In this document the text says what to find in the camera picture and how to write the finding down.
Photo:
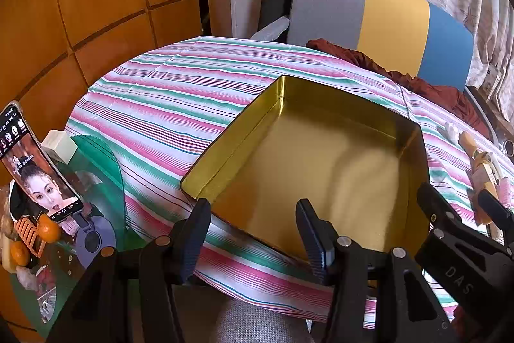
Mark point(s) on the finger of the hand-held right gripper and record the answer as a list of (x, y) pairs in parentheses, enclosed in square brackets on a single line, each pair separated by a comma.
[(496, 212), (435, 212)]

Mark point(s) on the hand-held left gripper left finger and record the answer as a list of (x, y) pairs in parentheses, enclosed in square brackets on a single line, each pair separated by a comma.
[(189, 246)]

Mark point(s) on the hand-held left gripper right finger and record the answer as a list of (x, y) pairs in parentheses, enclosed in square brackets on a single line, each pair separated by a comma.
[(319, 251)]

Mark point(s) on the gold tin box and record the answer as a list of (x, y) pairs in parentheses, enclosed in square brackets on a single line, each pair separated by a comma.
[(321, 150)]

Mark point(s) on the green edged cracker packet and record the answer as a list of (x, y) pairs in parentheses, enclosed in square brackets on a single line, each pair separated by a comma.
[(484, 182)]

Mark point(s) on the plain yellow snack packet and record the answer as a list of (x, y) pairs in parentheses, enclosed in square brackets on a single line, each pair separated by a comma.
[(468, 144)]

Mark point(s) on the white plastic wrap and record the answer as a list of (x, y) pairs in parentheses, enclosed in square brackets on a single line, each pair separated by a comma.
[(451, 132)]

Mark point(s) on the person's grey trouser leg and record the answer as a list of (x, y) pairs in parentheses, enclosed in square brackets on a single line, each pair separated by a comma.
[(249, 321)]

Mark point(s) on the wooden side table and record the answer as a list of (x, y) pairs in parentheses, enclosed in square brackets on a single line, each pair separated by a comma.
[(496, 114)]

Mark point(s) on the dark red cloth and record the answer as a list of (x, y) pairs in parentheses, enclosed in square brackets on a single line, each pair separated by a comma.
[(437, 94)]

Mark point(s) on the white carton box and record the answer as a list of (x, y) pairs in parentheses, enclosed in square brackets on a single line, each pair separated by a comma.
[(492, 80)]

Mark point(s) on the orange fruit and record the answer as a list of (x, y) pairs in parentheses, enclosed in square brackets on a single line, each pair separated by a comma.
[(20, 252), (50, 230)]

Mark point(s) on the striped tablecloth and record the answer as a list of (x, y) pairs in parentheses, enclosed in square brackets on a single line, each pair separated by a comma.
[(160, 106)]

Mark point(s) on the orange plastic clip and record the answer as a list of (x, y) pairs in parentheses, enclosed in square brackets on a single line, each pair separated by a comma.
[(30, 236)]

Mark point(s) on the small white box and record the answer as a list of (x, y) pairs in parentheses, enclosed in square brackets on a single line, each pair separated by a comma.
[(58, 146)]

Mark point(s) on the smartphone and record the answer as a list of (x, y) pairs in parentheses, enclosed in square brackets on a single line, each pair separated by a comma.
[(32, 174)]

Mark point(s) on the grey yellow blue chair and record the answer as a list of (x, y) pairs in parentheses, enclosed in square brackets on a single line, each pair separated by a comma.
[(393, 25)]

